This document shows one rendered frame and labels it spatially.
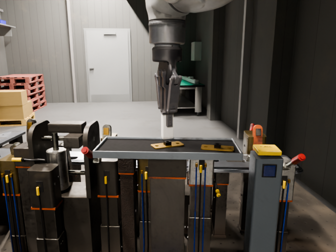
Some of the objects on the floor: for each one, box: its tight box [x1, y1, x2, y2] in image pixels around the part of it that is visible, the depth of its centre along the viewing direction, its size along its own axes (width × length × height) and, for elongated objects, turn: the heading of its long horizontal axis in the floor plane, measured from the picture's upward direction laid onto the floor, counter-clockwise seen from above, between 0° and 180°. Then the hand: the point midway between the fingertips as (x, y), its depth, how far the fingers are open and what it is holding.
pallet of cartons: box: [0, 90, 36, 127], centre depth 613 cm, size 85×119×70 cm
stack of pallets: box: [0, 74, 47, 113], centre depth 769 cm, size 130×86×89 cm, turn 6°
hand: (167, 125), depth 77 cm, fingers closed
